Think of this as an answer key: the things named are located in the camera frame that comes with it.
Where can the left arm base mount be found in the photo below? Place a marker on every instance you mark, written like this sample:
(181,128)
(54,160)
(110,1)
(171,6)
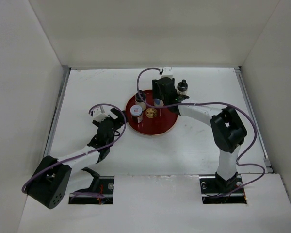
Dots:
(99,192)

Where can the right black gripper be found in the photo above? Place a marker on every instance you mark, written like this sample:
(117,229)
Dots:
(155,89)

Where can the red round lacquer tray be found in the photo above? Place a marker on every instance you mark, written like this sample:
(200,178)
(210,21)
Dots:
(154,122)

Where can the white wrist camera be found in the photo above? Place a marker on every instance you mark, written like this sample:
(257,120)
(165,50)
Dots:
(166,72)
(98,114)

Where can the black-cap brown spice bottle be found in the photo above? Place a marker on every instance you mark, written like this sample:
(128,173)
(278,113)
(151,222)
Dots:
(182,87)

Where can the white-lid dark spice jar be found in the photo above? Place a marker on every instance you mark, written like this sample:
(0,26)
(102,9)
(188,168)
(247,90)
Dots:
(136,112)

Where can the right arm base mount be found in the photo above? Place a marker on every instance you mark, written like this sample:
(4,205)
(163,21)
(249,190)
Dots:
(215,190)

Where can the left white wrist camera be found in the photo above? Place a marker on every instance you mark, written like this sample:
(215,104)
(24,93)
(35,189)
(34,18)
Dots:
(98,114)

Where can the black-cap sauce bottle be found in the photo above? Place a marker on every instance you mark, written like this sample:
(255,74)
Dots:
(140,99)

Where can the tall white-lid shaker bottle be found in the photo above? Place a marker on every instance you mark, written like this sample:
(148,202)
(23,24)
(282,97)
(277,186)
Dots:
(157,102)

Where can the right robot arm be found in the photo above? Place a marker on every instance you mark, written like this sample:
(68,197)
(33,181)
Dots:
(227,128)

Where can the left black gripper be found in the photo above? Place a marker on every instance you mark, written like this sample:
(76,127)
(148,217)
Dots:
(118,122)

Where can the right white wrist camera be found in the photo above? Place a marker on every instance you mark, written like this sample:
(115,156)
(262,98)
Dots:
(166,72)

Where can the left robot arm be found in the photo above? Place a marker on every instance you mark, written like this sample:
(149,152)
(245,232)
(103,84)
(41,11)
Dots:
(49,182)

